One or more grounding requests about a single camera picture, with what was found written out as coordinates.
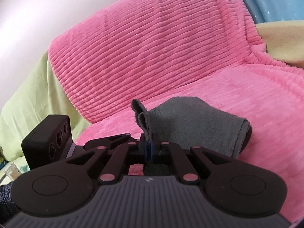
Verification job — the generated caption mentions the light green sheet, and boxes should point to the light green sheet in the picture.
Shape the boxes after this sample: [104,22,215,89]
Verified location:
[1,54,90,172]

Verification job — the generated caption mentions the cream yellow cushion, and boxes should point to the cream yellow cushion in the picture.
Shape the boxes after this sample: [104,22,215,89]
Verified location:
[256,20,304,68]

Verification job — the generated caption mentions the pink ribbed blanket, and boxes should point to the pink ribbed blanket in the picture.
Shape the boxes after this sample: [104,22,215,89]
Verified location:
[48,0,303,222]

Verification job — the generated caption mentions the grey microfibre cloth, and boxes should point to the grey microfibre cloth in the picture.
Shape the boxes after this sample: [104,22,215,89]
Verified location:
[131,97,253,158]

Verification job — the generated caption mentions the black camera box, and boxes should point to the black camera box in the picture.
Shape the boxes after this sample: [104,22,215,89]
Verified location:
[21,115,73,170]

